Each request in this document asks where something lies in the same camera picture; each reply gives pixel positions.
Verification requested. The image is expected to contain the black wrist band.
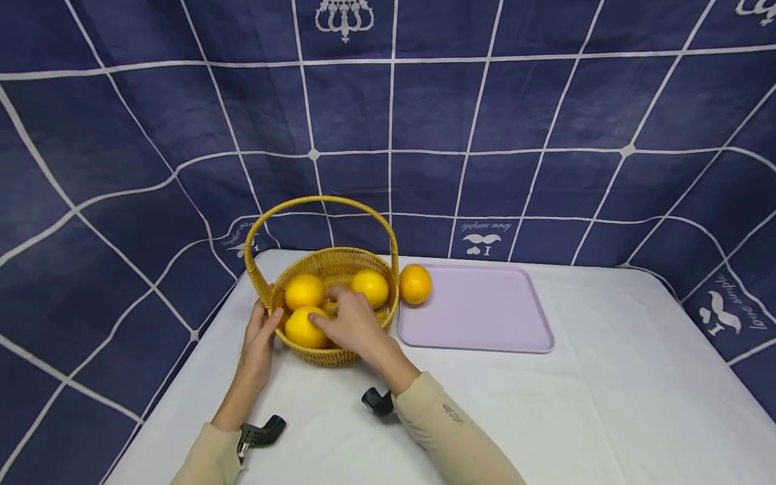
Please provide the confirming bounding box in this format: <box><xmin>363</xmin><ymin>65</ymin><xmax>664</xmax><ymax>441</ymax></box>
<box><xmin>361</xmin><ymin>388</ymin><xmax>396</xmax><ymax>418</ymax></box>
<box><xmin>236</xmin><ymin>415</ymin><xmax>287</xmax><ymax>460</ymax></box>

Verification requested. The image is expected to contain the person's right forearm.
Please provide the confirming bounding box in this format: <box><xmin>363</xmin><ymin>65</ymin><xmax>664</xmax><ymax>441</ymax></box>
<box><xmin>370</xmin><ymin>340</ymin><xmax>527</xmax><ymax>485</ymax></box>

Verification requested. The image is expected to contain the lilac plastic tray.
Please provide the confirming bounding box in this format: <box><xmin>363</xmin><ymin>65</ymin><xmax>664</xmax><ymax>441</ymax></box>
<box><xmin>397</xmin><ymin>264</ymin><xmax>556</xmax><ymax>354</ymax></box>

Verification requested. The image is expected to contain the person's left forearm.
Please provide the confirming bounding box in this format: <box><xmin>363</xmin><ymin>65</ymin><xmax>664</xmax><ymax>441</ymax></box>
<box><xmin>170</xmin><ymin>377</ymin><xmax>271</xmax><ymax>485</ymax></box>

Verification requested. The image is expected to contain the orange fruit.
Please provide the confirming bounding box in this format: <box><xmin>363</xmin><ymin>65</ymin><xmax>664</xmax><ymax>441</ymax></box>
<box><xmin>350</xmin><ymin>269</ymin><xmax>390</xmax><ymax>310</ymax></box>
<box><xmin>399</xmin><ymin>264</ymin><xmax>433</xmax><ymax>306</ymax></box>
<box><xmin>284</xmin><ymin>274</ymin><xmax>325</xmax><ymax>312</ymax></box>
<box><xmin>284</xmin><ymin>306</ymin><xmax>330</xmax><ymax>350</ymax></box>

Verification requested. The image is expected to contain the yellow woven basket with handle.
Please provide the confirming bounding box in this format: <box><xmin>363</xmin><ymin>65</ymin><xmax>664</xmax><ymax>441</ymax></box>
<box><xmin>243</xmin><ymin>195</ymin><xmax>401</xmax><ymax>368</ymax></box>

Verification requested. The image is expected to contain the person's right hand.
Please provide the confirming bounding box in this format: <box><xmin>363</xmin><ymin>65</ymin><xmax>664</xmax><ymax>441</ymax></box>
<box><xmin>308</xmin><ymin>286</ymin><xmax>396</xmax><ymax>370</ymax></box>

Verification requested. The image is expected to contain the person's left hand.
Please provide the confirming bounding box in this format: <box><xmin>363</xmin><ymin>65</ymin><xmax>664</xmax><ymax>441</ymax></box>
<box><xmin>237</xmin><ymin>300</ymin><xmax>285</xmax><ymax>395</ymax></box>

